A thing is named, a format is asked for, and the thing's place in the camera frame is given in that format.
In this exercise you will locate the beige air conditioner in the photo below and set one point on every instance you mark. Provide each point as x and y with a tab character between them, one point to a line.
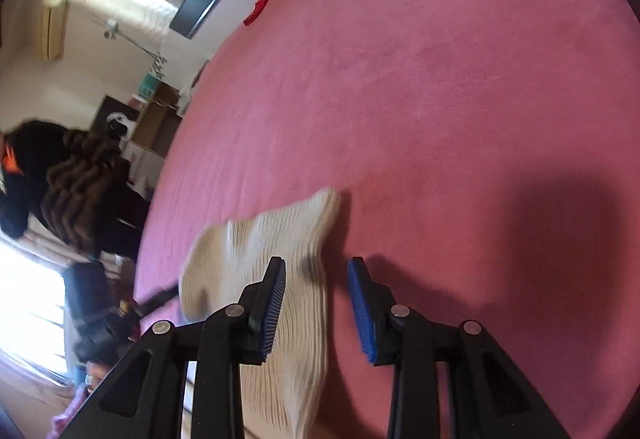
54	31

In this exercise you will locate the person's left hand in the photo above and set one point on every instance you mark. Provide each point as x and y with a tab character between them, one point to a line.
95	376

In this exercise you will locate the orange cloth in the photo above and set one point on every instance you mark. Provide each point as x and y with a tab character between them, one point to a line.
10	161

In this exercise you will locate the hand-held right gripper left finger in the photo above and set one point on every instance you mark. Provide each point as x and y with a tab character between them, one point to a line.
270	314

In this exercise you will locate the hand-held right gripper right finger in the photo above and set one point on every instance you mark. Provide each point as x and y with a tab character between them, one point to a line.
361	314

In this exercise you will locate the white nightstand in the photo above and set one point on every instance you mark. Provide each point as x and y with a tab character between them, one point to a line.
184	99

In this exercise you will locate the teal box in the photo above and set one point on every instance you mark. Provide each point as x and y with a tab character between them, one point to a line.
149	86

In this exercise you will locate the wooden desk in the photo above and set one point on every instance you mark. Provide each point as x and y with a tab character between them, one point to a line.
155	129

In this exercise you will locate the beige knit sweater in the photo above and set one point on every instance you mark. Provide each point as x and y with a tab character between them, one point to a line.
280	239

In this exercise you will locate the black hanging garment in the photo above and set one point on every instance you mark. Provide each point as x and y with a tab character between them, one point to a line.
120	224

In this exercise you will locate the pink bed blanket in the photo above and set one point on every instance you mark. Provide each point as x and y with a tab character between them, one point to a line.
425	94

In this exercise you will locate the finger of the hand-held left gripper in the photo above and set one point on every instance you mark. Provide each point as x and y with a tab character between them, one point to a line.
157	300

